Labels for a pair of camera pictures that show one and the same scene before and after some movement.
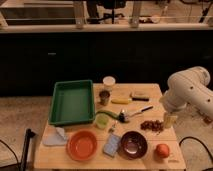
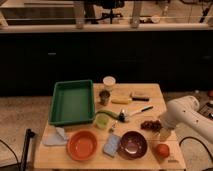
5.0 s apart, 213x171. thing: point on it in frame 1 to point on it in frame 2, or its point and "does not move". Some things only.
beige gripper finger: x=169 y=121 to x=164 y=134
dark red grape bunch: x=153 y=125 does not move
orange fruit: x=162 y=150 does not move
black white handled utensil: x=124 y=117 does not move
